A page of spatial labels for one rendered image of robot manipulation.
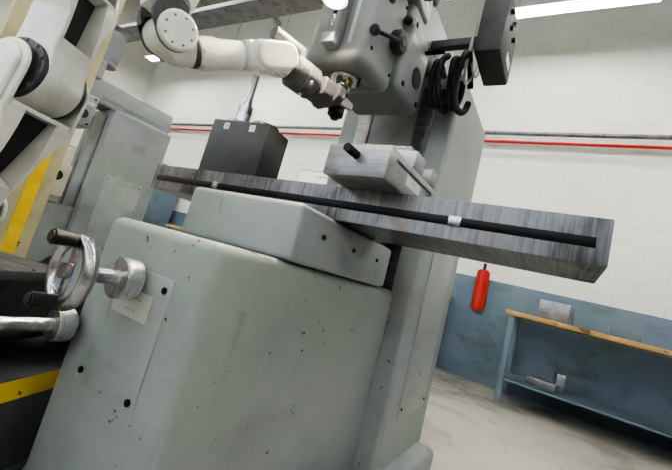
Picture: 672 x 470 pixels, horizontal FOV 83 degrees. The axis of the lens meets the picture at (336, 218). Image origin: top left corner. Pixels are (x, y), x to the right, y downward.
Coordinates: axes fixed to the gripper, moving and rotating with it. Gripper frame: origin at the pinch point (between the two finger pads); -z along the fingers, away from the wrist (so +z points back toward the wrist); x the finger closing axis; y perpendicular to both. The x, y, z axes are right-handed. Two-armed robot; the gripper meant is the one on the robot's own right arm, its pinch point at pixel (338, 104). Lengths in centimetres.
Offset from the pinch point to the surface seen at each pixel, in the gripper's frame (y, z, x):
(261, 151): 18.2, 9.4, 17.1
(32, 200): 51, 42, 166
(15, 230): 68, 43, 166
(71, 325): 69, 46, -1
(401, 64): -19.2, -12.9, -8.2
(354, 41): -13.3, 7.2, -8.3
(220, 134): 14.5, 16.3, 32.8
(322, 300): 54, 2, -17
